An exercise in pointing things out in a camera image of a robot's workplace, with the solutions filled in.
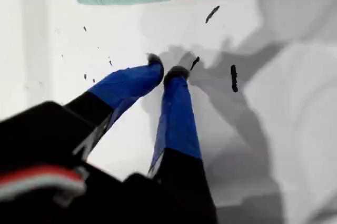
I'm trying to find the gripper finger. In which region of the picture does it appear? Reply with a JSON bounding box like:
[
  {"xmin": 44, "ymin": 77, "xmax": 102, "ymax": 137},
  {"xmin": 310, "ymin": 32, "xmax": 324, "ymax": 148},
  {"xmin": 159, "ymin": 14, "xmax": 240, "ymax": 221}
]
[
  {"xmin": 63, "ymin": 53, "xmax": 165, "ymax": 160},
  {"xmin": 147, "ymin": 65, "xmax": 218, "ymax": 224}
]

